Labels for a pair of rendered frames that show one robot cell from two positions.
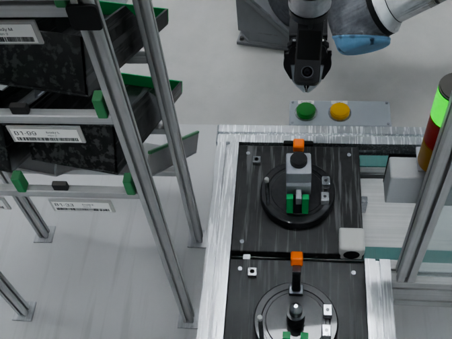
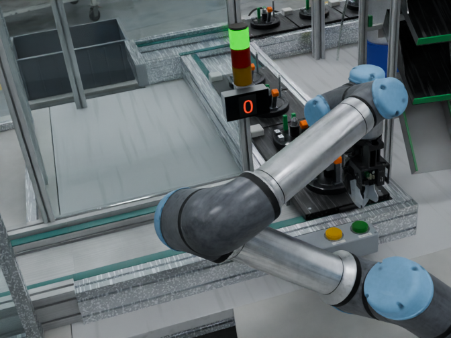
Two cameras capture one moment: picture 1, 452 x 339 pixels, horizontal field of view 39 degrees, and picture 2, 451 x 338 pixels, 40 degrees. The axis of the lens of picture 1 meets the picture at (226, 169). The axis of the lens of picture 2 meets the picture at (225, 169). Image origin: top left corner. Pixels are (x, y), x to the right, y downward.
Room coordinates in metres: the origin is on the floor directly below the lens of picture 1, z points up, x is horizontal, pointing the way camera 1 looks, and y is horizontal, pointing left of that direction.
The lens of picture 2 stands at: (1.83, -0.95, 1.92)
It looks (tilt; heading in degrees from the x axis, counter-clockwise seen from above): 32 degrees down; 156
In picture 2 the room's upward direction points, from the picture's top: 6 degrees counter-clockwise
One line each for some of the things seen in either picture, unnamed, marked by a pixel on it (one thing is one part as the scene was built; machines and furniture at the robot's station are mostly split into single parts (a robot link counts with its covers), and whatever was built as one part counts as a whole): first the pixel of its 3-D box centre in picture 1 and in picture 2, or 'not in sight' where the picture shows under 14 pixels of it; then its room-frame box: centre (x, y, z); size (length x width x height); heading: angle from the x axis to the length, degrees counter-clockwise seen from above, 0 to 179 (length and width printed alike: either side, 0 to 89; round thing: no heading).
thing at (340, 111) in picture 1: (340, 112); (333, 235); (0.84, -0.25, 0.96); 0.04 x 0.04 x 0.02
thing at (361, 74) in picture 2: not in sight; (366, 93); (0.87, -0.19, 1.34); 0.09 x 0.08 x 0.11; 99
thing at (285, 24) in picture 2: not in sight; (264, 15); (-0.62, 0.39, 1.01); 0.24 x 0.24 x 0.13; 79
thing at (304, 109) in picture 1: (305, 111); (360, 228); (0.85, -0.18, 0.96); 0.04 x 0.04 x 0.02
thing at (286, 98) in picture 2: not in sight; (268, 97); (0.15, -0.04, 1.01); 0.24 x 0.24 x 0.13; 79
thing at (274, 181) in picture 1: (297, 193); (329, 178); (0.64, -0.13, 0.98); 0.14 x 0.14 x 0.02
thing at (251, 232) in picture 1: (297, 198); (329, 184); (0.64, -0.13, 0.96); 0.24 x 0.24 x 0.02; 79
